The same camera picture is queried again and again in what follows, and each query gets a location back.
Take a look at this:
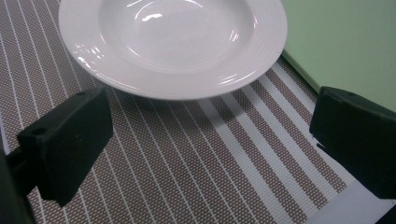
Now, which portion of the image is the brown striped woven placemat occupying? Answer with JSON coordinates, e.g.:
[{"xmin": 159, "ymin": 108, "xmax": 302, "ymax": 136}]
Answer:
[{"xmin": 0, "ymin": 0, "xmax": 396, "ymax": 224}]

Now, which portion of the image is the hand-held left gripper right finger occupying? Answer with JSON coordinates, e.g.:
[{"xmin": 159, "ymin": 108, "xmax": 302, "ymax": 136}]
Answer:
[{"xmin": 309, "ymin": 86, "xmax": 396, "ymax": 201}]

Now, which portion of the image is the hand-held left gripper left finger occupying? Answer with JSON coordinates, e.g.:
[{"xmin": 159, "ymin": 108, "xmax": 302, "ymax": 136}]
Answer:
[{"xmin": 6, "ymin": 86, "xmax": 114, "ymax": 208}]

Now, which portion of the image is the white ceramic plate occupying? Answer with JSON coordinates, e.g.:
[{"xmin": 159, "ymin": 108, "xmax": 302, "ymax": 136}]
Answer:
[{"xmin": 58, "ymin": 0, "xmax": 289, "ymax": 101}]

